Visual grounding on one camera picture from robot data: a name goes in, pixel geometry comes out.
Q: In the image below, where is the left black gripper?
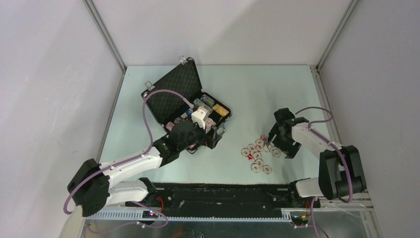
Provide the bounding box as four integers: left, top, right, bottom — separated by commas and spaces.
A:
178, 113, 221, 151

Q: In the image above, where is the white red chip stack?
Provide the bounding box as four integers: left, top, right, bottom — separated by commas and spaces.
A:
241, 138, 281, 175

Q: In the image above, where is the blue patterned card deck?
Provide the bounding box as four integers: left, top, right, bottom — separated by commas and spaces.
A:
180, 108, 193, 119

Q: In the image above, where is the purple grey chip stack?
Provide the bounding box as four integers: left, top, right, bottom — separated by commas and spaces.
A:
174, 117, 183, 124

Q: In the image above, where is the black poker set case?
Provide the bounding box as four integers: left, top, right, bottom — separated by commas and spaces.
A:
141, 58, 231, 156

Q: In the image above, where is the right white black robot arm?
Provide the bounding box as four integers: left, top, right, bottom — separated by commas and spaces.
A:
268, 108, 367, 207

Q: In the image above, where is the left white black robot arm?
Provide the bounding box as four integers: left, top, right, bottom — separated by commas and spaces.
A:
63, 120, 225, 217

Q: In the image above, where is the yellow poker chip stack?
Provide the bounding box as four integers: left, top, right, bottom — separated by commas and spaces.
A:
212, 104, 230, 117

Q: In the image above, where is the green poker chip stack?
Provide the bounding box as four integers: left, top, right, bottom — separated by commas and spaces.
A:
193, 98, 211, 111

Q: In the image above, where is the blue white chip stack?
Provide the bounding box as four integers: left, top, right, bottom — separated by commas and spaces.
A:
200, 94, 215, 108

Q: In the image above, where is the red white chip row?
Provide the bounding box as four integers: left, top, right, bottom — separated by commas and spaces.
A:
165, 121, 175, 131

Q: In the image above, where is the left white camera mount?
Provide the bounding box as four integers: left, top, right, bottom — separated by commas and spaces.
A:
191, 106, 210, 129

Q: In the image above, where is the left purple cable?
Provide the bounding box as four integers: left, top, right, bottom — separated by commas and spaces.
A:
63, 89, 195, 229

